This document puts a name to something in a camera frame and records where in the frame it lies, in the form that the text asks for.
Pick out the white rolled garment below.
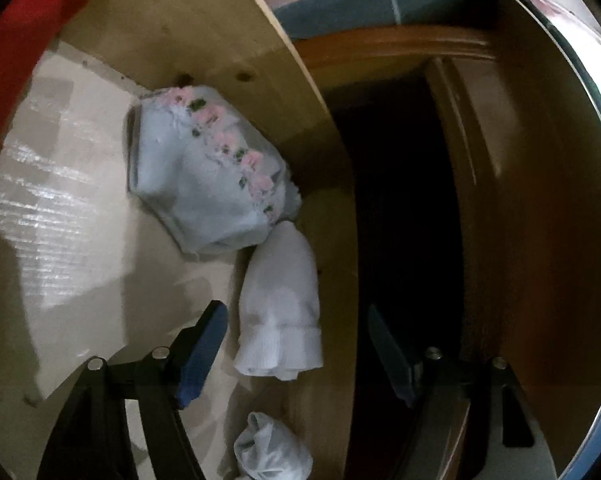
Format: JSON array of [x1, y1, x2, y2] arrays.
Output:
[[234, 221, 323, 382]]

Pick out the blue checked cloth cover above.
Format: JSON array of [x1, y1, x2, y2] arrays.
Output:
[[274, 0, 501, 41]]

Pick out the floral white underwear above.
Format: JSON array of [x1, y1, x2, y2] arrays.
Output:
[[128, 86, 301, 255]]

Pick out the wooden drawer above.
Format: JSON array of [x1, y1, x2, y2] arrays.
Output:
[[0, 0, 358, 479]]

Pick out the white crumpled garment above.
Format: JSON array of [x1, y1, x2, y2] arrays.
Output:
[[233, 412, 313, 479]]

